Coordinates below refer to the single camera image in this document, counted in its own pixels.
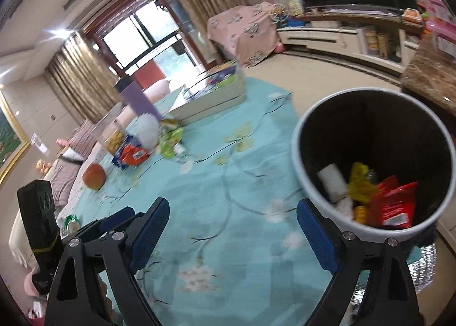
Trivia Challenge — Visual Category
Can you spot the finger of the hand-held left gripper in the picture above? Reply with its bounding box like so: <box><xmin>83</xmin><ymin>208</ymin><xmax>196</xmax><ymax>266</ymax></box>
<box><xmin>64</xmin><ymin>206</ymin><xmax>136</xmax><ymax>240</ymax></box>

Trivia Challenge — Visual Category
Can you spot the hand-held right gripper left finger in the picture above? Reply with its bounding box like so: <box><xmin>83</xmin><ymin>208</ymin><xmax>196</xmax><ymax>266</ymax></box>
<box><xmin>44</xmin><ymin>197</ymin><xmax>171</xmax><ymax>326</ymax></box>

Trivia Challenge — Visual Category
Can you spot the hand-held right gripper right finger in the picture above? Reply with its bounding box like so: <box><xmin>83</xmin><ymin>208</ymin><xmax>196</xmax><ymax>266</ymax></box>
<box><xmin>296</xmin><ymin>198</ymin><xmax>424</xmax><ymax>326</ymax></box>

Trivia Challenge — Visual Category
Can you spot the blue snack packet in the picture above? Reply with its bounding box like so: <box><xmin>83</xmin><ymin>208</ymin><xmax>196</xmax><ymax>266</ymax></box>
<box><xmin>112</xmin><ymin>134</ymin><xmax>143</xmax><ymax>170</ymax></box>

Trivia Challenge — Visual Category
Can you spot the white foam block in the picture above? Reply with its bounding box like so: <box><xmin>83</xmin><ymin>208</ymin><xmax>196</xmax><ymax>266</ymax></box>
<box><xmin>316</xmin><ymin>163</ymin><xmax>349</xmax><ymax>202</ymax></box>

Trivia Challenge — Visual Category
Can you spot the red snack packet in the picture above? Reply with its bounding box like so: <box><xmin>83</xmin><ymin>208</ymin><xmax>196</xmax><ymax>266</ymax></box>
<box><xmin>370</xmin><ymin>175</ymin><xmax>419</xmax><ymax>230</ymax></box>

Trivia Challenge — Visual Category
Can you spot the green yellow snack packet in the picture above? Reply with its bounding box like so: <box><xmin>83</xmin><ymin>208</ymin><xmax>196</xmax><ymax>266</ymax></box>
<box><xmin>157</xmin><ymin>128</ymin><xmax>184</xmax><ymax>159</ymax></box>

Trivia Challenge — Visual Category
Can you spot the white foam fruit net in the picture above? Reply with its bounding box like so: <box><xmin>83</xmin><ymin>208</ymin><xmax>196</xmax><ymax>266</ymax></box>
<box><xmin>135</xmin><ymin>113</ymin><xmax>161</xmax><ymax>147</ymax></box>

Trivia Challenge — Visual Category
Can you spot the white rimmed trash bin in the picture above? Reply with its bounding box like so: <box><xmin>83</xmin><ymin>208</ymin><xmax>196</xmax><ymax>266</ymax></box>
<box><xmin>291</xmin><ymin>88</ymin><xmax>456</xmax><ymax>252</ymax></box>

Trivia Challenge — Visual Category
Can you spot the pale covered sofa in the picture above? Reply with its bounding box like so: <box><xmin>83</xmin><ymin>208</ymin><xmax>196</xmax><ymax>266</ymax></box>
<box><xmin>7</xmin><ymin>80</ymin><xmax>172</xmax><ymax>270</ymax></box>

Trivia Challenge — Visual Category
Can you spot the crushed green can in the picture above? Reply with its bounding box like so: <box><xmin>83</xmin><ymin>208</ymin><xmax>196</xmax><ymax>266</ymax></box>
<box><xmin>63</xmin><ymin>214</ymin><xmax>82</xmax><ymax>232</ymax></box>

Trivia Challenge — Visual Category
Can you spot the pink striped pillow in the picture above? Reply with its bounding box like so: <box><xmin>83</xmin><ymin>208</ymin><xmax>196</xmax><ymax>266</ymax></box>
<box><xmin>69</xmin><ymin>120</ymin><xmax>102</xmax><ymax>150</ymax></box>
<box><xmin>50</xmin><ymin>160</ymin><xmax>81</xmax><ymax>206</ymax></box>

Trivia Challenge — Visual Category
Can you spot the red yellow apple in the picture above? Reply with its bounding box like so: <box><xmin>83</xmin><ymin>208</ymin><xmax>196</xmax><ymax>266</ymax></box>
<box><xmin>82</xmin><ymin>163</ymin><xmax>107</xmax><ymax>190</ymax></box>

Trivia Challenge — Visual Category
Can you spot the gold framed landscape painting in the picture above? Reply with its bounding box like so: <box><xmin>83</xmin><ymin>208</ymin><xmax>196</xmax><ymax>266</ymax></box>
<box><xmin>0</xmin><ymin>93</ymin><xmax>31</xmax><ymax>184</ymax></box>

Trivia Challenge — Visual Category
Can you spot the glass jar of popcorn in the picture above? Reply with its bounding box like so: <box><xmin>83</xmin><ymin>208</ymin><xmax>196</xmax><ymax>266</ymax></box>
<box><xmin>101</xmin><ymin>121</ymin><xmax>131</xmax><ymax>156</ymax></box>

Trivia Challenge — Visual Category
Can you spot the teal floral tablecloth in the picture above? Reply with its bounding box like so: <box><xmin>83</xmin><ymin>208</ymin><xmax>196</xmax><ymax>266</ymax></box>
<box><xmin>53</xmin><ymin>77</ymin><xmax>421</xmax><ymax>326</ymax></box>

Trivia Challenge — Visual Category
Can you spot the purple thermos bottle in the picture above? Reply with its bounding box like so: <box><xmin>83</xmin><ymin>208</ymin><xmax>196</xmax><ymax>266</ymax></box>
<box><xmin>114</xmin><ymin>76</ymin><xmax>161</xmax><ymax>124</ymax></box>

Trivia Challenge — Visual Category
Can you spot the stack of books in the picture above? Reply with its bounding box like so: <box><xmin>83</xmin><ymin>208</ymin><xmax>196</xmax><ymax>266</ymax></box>
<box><xmin>168</xmin><ymin>77</ymin><xmax>247</xmax><ymax>124</ymax></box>

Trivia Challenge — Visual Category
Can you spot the beige patterned curtain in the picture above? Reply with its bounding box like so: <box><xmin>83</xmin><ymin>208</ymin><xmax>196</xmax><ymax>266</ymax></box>
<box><xmin>44</xmin><ymin>30</ymin><xmax>123</xmax><ymax>127</ymax></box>
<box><xmin>162</xmin><ymin>0</ymin><xmax>246</xmax><ymax>63</ymax></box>

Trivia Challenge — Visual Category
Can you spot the red framed balcony door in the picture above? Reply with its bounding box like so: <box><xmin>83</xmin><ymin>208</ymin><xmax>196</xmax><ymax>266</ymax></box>
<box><xmin>84</xmin><ymin>0</ymin><xmax>211</xmax><ymax>88</ymax></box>

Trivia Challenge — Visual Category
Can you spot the brown marble counter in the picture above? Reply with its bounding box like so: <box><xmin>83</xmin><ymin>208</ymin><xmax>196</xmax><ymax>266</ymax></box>
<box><xmin>399</xmin><ymin>39</ymin><xmax>456</xmax><ymax>116</ymax></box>

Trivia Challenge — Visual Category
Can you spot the white television cabinet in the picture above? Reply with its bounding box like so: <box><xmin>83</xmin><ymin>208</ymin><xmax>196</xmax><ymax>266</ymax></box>
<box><xmin>277</xmin><ymin>6</ymin><xmax>421</xmax><ymax>74</ymax></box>

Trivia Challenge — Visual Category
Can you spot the pink patterned cover cloth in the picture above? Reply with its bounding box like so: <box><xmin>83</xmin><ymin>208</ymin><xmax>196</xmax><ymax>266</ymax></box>
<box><xmin>207</xmin><ymin>1</ymin><xmax>278</xmax><ymax>67</ymax></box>

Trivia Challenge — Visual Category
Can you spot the toy ferris wheel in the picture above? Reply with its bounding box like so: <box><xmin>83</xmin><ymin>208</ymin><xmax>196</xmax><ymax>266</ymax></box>
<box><xmin>269</xmin><ymin>4</ymin><xmax>289</xmax><ymax>24</ymax></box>

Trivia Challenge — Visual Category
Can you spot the pink storage box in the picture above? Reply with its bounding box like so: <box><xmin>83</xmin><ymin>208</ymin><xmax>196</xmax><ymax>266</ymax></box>
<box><xmin>426</xmin><ymin>22</ymin><xmax>456</xmax><ymax>56</ymax></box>
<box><xmin>417</xmin><ymin>0</ymin><xmax>453</xmax><ymax>28</ymax></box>

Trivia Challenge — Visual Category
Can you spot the orange toy box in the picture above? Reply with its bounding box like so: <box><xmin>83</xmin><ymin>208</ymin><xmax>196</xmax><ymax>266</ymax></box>
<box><xmin>402</xmin><ymin>7</ymin><xmax>423</xmax><ymax>22</ymax></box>

